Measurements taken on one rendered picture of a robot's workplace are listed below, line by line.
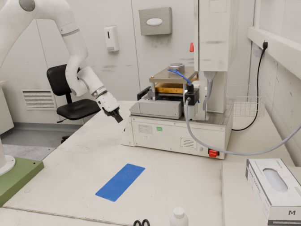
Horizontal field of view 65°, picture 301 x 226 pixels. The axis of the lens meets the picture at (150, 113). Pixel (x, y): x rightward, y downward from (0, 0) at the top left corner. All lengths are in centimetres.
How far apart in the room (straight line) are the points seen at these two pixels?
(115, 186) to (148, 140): 30
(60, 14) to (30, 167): 69
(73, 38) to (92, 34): 172
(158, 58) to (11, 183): 198
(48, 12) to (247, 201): 106
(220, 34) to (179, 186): 59
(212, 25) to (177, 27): 167
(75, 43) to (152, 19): 143
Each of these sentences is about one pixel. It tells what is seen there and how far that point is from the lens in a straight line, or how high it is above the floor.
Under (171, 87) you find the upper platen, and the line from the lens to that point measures 112.
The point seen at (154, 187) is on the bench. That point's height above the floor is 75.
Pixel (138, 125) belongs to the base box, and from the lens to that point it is 117.
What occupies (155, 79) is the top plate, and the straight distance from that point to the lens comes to 109.
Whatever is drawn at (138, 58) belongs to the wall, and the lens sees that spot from 274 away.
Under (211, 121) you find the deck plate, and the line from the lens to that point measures 106.
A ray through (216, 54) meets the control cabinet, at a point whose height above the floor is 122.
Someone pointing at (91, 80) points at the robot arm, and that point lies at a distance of 126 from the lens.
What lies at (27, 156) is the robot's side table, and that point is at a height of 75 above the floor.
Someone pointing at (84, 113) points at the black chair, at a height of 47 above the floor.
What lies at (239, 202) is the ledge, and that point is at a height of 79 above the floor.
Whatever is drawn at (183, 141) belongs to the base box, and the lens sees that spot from 112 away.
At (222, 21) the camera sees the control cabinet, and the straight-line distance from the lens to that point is 95.
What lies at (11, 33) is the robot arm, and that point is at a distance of 111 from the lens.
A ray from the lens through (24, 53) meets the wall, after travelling 349.
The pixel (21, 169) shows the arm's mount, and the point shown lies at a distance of 122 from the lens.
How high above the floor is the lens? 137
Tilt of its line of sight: 22 degrees down
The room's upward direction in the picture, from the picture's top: 5 degrees counter-clockwise
